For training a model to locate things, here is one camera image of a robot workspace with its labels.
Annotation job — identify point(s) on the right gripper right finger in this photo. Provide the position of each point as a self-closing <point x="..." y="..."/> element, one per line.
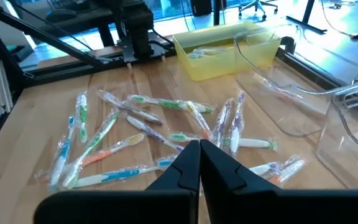
<point x="244" y="205"/>

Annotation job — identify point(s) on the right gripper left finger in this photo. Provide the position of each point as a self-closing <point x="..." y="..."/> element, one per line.
<point x="166" y="205"/>

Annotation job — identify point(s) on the orange toothbrush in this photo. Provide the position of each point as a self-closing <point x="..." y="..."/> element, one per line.
<point x="104" y="154"/>
<point x="291" y="171"/>
<point x="200" y="124"/>

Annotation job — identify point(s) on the green toothbrush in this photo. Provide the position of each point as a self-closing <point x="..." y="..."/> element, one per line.
<point x="95" y="141"/>
<point x="82" y="115"/>
<point x="253" y="143"/>
<point x="169" y="104"/>

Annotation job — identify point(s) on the blue toothbrush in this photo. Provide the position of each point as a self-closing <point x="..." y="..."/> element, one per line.
<point x="225" y="50"/>
<point x="211" y="51"/>
<point x="62" y="152"/>
<point x="197" y="54"/>
<point x="117" y="175"/>

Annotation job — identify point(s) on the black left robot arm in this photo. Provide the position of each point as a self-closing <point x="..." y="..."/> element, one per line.
<point x="138" y="31"/>

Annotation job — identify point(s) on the wrapped purple toothbrush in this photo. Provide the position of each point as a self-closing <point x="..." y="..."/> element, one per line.
<point x="126" y="107"/>
<point x="154" y="133"/>
<point x="238" y="124"/>
<point x="222" y="121"/>

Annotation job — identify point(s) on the clear plastic bin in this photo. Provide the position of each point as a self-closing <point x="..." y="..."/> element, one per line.
<point x="284" y="109"/>
<point x="353" y="149"/>

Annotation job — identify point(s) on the yellow plastic bin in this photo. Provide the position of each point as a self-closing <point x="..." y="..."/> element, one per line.
<point x="210" y="70"/>

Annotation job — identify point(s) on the black table clamp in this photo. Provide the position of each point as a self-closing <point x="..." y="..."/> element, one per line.
<point x="287" y="43"/>

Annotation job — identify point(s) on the black office chair base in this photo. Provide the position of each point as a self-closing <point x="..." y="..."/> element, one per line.
<point x="256" y="4"/>

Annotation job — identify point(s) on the black side desk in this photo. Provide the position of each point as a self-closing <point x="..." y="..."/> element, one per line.
<point x="98" y="15"/>

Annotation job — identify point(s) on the black computer mouse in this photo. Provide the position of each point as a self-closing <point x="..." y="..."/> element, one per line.
<point x="62" y="15"/>

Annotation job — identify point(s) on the silver frame bracket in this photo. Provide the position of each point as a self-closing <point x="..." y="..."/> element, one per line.
<point x="0" y="84"/>

